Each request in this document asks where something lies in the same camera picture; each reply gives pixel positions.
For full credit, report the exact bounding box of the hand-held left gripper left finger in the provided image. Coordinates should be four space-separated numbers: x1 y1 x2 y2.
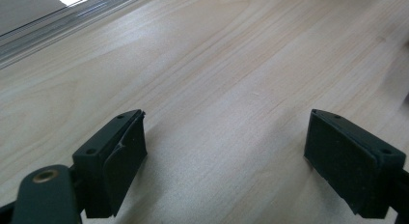
71 108 149 218

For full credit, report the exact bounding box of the metal floor rail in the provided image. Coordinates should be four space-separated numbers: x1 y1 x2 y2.
0 0 152 70

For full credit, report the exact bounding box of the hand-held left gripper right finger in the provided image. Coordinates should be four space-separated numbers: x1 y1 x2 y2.
303 108 407 219

